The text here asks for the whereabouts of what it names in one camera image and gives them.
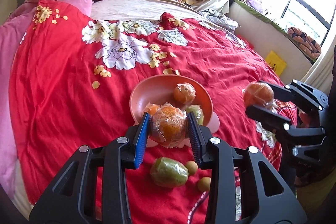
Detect small yellow-green fruit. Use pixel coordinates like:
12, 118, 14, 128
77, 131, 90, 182
197, 177, 212, 192

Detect window seat with green edge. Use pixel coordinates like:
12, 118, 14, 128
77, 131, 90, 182
227, 0, 323, 77

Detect pink plastic plate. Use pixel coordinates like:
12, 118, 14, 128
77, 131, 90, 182
129, 75, 220, 148

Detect brown patterned cushion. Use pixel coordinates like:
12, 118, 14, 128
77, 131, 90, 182
287, 27, 322, 59

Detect person's right hand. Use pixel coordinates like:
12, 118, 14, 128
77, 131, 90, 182
299, 112, 311, 128

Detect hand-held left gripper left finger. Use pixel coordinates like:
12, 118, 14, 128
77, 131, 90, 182
29, 112, 151, 224

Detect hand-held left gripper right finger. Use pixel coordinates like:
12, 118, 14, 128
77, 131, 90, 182
186, 111, 307, 224

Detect small brown longan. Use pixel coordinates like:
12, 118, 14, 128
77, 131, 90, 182
185, 160, 198, 176

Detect red floral blanket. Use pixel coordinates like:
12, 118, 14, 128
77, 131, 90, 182
8, 0, 300, 224

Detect beige bed sheet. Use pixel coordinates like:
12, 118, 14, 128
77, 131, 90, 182
91, 0, 210, 22

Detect plastic-wrapped green citrus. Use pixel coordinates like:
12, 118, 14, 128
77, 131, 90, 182
185, 105, 204, 125
150, 157, 189, 188

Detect plastic-wrapped orange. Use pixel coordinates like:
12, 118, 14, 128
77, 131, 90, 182
144, 104, 160, 115
243, 82, 274, 111
149, 103, 189, 148
173, 82, 196, 104

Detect crumpled white grey clothes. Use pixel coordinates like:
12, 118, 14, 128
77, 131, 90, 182
199, 10, 239, 30

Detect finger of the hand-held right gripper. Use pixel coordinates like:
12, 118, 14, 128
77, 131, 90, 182
259, 79, 329, 113
245, 105, 327, 147

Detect yellow bag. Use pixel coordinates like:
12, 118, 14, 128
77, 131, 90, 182
265, 50, 287, 76

